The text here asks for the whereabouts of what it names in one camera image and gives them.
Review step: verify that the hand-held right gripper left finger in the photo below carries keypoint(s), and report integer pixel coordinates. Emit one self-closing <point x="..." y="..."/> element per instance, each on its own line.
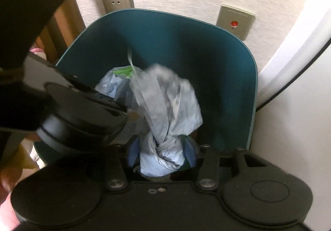
<point x="133" y="154"/>

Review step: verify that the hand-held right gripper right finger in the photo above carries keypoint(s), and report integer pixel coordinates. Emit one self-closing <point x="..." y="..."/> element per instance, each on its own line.
<point x="191" y="156"/>

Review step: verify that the wooden slatted furniture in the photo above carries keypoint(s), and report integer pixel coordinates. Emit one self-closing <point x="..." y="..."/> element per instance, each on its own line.
<point x="75" y="18"/>

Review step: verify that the metal wall switch red light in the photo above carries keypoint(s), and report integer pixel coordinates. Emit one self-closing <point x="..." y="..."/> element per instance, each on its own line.
<point x="234" y="17"/>

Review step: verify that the metal wall socket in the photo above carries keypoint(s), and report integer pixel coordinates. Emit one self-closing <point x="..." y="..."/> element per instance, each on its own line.
<point x="117" y="2"/>

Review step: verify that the white grey green wrapper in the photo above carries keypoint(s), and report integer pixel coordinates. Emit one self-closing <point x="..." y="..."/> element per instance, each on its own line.
<point x="111" y="83"/>

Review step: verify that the teal trash bin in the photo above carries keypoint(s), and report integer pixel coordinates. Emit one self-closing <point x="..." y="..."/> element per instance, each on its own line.
<point x="206" y="65"/>

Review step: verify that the yellow object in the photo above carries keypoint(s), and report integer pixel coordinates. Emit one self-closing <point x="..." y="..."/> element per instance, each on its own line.
<point x="24" y="159"/>

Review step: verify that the knotted grey blue plastic bag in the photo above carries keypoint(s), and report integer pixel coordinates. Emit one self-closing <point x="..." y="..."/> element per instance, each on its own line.
<point x="168" y="106"/>

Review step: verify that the white door frame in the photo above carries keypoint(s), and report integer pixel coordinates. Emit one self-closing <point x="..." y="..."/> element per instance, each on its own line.
<point x="297" y="52"/>

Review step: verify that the pink item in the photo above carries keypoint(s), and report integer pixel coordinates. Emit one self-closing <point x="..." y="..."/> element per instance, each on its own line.
<point x="37" y="53"/>

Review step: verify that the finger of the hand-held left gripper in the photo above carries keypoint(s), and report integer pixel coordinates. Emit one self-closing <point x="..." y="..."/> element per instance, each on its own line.
<point x="100" y="95"/>

